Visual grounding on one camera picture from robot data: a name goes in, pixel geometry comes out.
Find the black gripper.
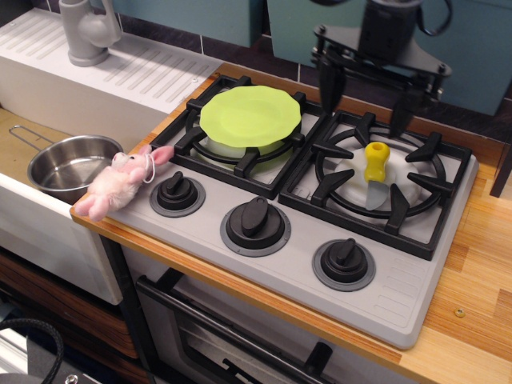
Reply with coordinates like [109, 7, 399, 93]
[312, 1, 453, 138]

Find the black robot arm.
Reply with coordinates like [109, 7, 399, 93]
[312, 1, 453, 138]

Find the black right burner grate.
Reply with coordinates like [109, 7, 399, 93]
[279, 111, 472, 260]

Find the black burner grate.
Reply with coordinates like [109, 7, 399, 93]
[279, 111, 472, 260]
[152, 75, 329, 199]

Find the black left burner grate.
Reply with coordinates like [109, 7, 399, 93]
[152, 75, 329, 199]

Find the green plastic plate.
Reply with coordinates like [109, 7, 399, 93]
[199, 86, 302, 148]

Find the black right stove knob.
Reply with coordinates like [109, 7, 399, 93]
[312, 238, 376, 292]

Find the black stove knob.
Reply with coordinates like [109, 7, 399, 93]
[220, 196, 291, 258]
[150, 171, 206, 218]
[312, 238, 376, 292]

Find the black middle stove knob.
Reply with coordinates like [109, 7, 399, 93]
[220, 196, 291, 258]

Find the grey toy stove top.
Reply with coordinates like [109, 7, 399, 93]
[113, 154, 478, 349]

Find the black left stove knob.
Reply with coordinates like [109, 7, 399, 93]
[150, 171, 206, 218]

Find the white sink unit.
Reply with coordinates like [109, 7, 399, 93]
[1, 8, 220, 305]

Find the pink plush bunny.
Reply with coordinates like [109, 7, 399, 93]
[74, 145, 174, 222]

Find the grey toy faucet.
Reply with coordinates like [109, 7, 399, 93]
[59, 0, 122, 67]

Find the toy oven door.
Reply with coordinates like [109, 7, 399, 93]
[135, 270, 332, 383]

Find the stainless steel pot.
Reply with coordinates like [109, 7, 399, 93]
[9, 125, 123, 205]

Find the yellow handled toy knife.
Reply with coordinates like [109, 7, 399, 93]
[364, 142, 390, 210]

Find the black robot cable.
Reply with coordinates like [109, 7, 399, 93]
[415, 0, 454, 38]

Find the black braided cable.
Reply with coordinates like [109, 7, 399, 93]
[0, 318, 66, 384]

